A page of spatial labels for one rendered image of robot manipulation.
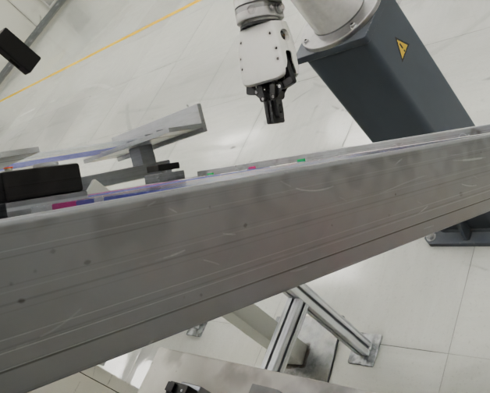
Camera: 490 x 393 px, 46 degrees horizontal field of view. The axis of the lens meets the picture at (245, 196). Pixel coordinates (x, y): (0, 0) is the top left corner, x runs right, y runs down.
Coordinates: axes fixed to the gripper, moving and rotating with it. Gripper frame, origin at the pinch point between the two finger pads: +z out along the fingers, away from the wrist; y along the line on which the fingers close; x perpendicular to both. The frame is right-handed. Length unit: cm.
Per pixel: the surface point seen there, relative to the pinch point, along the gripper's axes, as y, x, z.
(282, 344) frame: 20, -15, 49
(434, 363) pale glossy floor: 0, -45, 63
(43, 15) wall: 736, -398, -261
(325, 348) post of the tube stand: 32, -46, 63
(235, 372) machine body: 0.1, 19.4, 40.1
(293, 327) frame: 20, -19, 47
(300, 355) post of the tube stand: 38, -43, 64
